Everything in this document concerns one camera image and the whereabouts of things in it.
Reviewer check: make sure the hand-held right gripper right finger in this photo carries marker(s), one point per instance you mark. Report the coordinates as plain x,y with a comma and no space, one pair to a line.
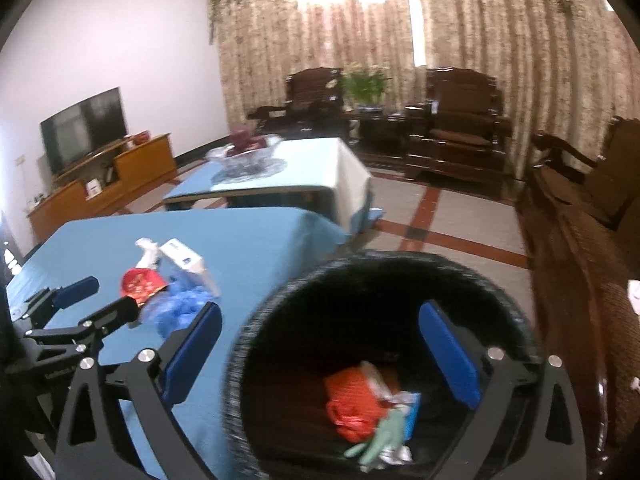
450,355

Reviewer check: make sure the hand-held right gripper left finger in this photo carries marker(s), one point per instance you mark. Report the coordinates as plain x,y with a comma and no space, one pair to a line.
192,355

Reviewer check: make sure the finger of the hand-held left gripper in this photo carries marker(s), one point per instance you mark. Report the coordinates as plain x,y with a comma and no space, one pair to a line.
115,314
75,290

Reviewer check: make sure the red packet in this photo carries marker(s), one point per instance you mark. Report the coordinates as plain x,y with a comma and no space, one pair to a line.
142,285

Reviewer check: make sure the blue plastic cover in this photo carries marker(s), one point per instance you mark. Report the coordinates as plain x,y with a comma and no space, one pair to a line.
180,307

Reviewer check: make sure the blue squeeze tube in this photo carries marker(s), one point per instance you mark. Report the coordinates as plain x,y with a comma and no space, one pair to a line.
411,407

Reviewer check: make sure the green rubber glove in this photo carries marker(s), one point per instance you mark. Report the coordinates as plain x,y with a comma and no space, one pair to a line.
385,437

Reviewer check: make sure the black lined trash bin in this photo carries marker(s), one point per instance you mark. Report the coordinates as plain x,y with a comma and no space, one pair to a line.
320,320

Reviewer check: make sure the white plastic piece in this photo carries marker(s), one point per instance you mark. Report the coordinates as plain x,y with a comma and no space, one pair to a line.
146,252

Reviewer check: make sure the white and blue carton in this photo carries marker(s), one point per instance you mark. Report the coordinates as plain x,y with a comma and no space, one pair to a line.
190,265

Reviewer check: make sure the white device in cabinet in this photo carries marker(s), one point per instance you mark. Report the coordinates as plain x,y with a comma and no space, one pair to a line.
93,187

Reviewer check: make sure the blue tablecloth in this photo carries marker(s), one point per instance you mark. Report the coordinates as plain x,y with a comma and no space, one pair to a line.
250,240

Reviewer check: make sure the wooden television cabinet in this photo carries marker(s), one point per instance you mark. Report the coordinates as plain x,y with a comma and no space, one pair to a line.
145,160

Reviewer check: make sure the flat screen television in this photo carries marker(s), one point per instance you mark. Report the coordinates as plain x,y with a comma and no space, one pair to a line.
82,127

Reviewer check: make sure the red ornament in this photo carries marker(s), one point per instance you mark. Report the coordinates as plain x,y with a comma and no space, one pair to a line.
139,139

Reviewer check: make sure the dark wooden sofa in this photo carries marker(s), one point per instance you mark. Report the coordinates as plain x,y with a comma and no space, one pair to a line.
580,240

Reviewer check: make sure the white items on sofa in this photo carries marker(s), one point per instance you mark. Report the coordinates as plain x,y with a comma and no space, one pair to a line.
635,297

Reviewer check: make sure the glass fruit bowl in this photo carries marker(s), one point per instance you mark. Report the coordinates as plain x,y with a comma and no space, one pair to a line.
245,162

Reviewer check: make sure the red apples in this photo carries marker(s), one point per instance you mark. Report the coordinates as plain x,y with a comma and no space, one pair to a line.
245,141

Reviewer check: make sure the coffee table with blue cloth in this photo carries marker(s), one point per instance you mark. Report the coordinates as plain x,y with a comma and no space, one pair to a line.
310,165

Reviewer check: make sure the dark wooden armchair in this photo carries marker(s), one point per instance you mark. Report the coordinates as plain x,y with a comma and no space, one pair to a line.
460,130
310,97

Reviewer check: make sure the dark wooden side table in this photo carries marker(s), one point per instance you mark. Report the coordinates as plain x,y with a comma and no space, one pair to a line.
380,130

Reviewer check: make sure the potted green plant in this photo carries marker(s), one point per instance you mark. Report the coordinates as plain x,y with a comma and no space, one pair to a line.
365,85

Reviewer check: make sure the patterned beige curtains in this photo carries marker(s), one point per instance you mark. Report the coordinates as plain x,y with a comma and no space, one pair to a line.
500,35

